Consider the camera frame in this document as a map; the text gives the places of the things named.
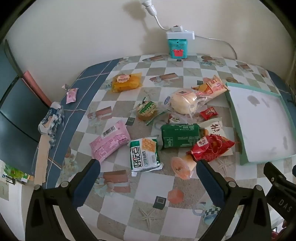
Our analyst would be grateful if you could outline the teal box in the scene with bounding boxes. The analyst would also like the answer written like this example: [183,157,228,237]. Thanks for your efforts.
[167,38,188,59]

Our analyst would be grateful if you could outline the round pastry green packet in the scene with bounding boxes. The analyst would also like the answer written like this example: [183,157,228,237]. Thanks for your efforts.
[129,97,166,126]

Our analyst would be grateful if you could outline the dark green snack packet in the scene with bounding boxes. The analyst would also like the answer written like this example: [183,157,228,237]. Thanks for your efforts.
[161,123,200,149]

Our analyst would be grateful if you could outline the large red snack packet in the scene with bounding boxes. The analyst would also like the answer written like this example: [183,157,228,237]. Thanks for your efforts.
[186,134,236,162]

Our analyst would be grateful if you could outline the green white cracker packet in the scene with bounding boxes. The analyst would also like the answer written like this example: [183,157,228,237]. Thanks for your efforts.
[129,137,163,176]

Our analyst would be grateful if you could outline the pink board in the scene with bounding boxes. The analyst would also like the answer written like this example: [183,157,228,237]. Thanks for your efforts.
[22,71,52,107]

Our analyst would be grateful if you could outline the small red candy packet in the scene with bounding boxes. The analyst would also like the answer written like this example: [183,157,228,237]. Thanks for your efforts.
[199,107,219,120]

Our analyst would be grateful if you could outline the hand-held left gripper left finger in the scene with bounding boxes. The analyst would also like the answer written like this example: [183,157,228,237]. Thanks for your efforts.
[25,158,102,241]

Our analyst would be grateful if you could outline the yellow cake packet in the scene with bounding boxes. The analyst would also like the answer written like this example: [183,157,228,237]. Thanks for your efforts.
[111,72,142,93]

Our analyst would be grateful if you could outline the white tray with teal rim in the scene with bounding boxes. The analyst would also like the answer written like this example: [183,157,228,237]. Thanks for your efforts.
[225,82,296,165]

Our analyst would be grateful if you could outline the small red white snack packet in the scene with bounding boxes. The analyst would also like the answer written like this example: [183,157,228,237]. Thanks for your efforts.
[165,113,183,124]

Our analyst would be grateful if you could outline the small pink candy packet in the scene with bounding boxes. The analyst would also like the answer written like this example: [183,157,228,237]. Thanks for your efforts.
[61,84,79,105]

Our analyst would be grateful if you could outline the white power strip with cable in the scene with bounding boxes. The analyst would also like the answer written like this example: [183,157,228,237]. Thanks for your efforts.
[141,0,183,32]

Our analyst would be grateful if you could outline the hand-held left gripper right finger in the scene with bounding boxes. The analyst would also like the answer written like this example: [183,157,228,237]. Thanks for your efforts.
[196,159,272,241]

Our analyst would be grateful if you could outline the jelly cup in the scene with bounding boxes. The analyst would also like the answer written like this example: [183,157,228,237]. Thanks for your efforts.
[171,154,197,180]

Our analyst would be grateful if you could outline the pink snack packet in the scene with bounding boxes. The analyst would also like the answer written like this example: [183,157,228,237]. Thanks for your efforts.
[89,120,131,163]

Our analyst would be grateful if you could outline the crumpled blue white wrapper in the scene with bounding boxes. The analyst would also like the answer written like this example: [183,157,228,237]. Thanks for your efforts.
[38,102,65,145]

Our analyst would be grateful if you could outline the dark furniture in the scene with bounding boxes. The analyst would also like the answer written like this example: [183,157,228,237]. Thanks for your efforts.
[0,39,52,176]

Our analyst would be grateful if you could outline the checkered printed tablecloth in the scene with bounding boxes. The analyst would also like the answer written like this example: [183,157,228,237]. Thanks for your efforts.
[35,54,296,241]

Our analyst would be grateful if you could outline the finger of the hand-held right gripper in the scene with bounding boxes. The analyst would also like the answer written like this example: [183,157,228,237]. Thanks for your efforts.
[264,162,284,186]

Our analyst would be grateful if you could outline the orange cream long snack packet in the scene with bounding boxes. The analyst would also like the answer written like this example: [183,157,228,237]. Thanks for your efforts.
[191,75,230,99]

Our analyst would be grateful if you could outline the white calligraphy snack packet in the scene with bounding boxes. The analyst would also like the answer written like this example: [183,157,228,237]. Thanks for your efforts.
[199,117,223,139]

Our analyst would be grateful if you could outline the round bun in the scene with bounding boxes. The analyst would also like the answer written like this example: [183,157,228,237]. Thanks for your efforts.
[163,89,208,115]

